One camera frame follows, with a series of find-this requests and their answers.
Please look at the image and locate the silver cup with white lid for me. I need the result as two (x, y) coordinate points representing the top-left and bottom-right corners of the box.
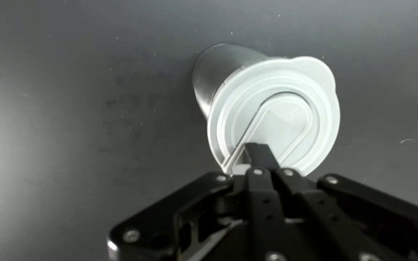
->
(192, 43), (342, 175)

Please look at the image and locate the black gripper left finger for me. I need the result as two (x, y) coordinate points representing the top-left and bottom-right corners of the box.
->
(228, 153), (252, 175)

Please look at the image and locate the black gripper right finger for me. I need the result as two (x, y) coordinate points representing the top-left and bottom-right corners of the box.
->
(244, 143), (279, 171)

